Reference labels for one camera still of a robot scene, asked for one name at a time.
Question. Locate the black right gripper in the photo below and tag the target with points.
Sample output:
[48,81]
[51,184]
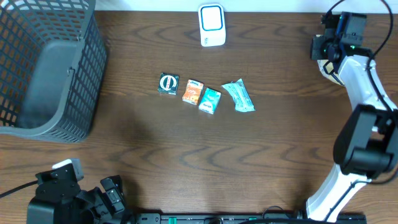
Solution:
[316,47]

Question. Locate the cream wet wipes pack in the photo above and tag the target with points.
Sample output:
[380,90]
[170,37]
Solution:
[325,67]

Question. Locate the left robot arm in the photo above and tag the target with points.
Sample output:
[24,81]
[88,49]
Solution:
[43,215]

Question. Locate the green tissue pack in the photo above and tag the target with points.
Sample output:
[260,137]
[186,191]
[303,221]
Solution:
[209,101]

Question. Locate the orange tissue pack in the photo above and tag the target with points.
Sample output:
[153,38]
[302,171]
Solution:
[192,92]

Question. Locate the white barcode scanner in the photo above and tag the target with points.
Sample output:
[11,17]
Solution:
[212,25]

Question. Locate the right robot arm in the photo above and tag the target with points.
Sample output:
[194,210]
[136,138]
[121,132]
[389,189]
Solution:
[366,147]

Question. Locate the dark grey plastic mesh basket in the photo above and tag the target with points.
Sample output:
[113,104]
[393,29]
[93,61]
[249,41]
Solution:
[52,66]

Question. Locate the dark green round-logo box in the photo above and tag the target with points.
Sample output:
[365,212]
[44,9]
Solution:
[168,83]

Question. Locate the teal wipes pack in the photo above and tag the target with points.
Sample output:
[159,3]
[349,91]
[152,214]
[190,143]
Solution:
[240,96]

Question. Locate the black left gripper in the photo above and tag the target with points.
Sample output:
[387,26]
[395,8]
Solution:
[113,195]

